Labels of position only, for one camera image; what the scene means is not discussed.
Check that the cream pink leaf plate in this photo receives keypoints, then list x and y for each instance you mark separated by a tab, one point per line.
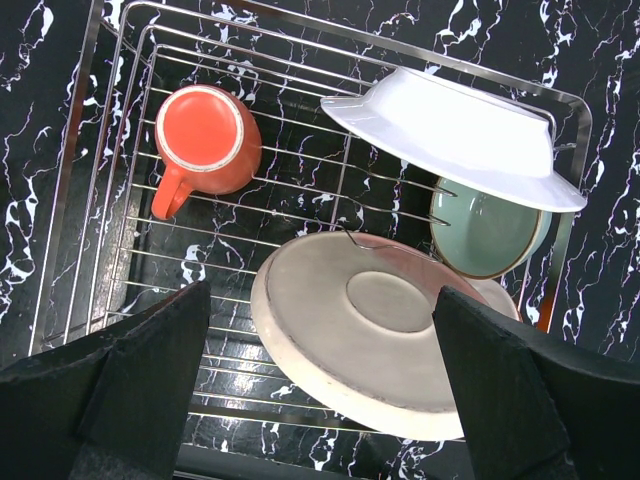
348	317

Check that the white scalloped plate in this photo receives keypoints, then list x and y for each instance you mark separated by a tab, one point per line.
470	137

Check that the green celadon bowl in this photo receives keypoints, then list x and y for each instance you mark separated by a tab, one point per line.
481	236

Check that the wire dish rack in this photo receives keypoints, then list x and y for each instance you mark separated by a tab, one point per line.
108	258

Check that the orange mug white inside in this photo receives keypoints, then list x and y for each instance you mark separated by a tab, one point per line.
209	142

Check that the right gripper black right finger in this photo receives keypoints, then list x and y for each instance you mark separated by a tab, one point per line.
531	405

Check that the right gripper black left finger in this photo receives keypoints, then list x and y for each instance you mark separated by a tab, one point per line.
110	405

